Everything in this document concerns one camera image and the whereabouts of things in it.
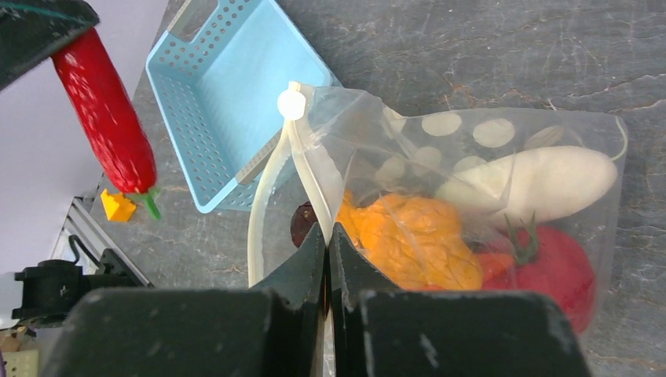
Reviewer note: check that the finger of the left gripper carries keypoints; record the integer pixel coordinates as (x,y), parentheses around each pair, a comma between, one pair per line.
(32,31)

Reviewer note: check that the red toy chili pepper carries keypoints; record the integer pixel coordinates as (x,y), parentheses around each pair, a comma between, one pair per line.
(108,118)

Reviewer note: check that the orange wedge block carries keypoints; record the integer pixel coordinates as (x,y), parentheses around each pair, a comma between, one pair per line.
(117,207)

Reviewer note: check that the white toy radish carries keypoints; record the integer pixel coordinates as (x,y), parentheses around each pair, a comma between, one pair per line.
(543,184)

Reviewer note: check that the clear polka dot zip bag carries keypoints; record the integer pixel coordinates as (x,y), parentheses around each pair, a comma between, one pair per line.
(337,140)

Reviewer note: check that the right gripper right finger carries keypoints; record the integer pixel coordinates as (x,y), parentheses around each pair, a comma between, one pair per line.
(381,330)

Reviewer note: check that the light blue plastic basket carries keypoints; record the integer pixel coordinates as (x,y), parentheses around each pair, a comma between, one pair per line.
(216,73)

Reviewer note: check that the orange toy carrot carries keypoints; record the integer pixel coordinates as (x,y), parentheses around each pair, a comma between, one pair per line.
(494,265)

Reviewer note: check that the small dark red fruit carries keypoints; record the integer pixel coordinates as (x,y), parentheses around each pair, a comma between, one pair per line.
(302,221)

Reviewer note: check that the red toy tomato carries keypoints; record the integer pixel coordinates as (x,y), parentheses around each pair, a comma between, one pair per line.
(551,262)

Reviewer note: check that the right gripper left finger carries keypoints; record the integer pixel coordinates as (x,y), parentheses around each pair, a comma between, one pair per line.
(274,328)

